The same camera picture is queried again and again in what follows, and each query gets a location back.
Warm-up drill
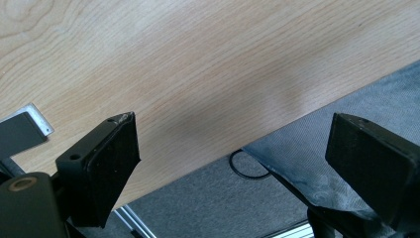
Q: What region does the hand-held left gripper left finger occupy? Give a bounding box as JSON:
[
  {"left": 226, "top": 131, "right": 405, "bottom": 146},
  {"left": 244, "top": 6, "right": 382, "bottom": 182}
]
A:
[{"left": 54, "top": 111, "right": 142, "bottom": 229}]

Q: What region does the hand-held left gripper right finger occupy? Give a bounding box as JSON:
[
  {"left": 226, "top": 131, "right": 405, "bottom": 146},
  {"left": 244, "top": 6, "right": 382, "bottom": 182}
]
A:
[{"left": 324, "top": 112, "right": 420, "bottom": 231}]

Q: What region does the aluminium profile bar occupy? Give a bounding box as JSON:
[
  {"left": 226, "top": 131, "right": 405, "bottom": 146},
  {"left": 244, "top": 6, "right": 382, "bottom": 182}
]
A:
[
  {"left": 262, "top": 222, "right": 315, "bottom": 238},
  {"left": 113, "top": 204, "right": 158, "bottom": 238}
]

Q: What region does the silver metal plate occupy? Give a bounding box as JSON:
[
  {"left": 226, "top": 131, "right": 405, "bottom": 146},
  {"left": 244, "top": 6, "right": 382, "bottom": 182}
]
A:
[{"left": 9, "top": 102, "right": 55, "bottom": 137}]

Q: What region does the black clamp block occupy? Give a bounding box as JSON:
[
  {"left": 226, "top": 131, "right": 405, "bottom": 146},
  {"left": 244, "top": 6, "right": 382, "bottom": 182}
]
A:
[{"left": 0, "top": 111, "right": 48, "bottom": 159}]

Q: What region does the black cable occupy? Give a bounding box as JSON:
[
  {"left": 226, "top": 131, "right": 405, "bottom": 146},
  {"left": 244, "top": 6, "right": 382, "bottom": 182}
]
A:
[{"left": 229, "top": 149, "right": 272, "bottom": 180}]

